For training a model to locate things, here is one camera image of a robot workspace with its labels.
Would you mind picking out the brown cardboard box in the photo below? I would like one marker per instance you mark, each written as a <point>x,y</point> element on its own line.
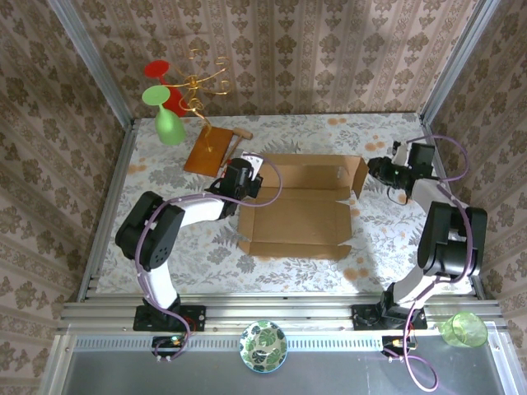
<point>300,222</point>

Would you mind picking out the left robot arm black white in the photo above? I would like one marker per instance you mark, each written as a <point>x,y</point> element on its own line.
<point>152,230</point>

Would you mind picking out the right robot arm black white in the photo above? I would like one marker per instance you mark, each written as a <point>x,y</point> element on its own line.
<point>449,243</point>

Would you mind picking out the small wooden mallet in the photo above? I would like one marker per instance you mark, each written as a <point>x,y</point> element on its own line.
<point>243,133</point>

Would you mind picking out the green plastic wine glass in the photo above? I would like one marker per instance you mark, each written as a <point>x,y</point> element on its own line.
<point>166,121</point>

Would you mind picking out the floral tablecloth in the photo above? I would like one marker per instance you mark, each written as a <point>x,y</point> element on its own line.
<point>206,271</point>

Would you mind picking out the red plastic wine glass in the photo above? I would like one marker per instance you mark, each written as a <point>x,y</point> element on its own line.
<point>175,98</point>

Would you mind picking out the leaf pattern bowl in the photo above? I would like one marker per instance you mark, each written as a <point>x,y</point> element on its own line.
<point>263,347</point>

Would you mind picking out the right black connector board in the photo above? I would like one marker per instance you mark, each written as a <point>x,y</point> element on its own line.
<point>395,345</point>

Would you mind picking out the black connector board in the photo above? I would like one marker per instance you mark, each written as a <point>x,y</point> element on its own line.
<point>164,343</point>
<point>395,345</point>

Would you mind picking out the green transparent plastic cup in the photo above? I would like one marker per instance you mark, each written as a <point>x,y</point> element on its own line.
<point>465,331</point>

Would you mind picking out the left black connector board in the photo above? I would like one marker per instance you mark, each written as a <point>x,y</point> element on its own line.
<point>164,343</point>

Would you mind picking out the aluminium frame post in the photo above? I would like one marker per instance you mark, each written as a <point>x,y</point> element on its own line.
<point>457,61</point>
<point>94,61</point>

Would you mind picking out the aluminium frame rail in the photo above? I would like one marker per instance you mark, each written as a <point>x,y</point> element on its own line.
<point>288,312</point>

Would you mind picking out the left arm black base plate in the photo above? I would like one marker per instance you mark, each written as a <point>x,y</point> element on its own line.
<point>193,317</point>

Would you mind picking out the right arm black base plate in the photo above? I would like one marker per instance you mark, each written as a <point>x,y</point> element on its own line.
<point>364,317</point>

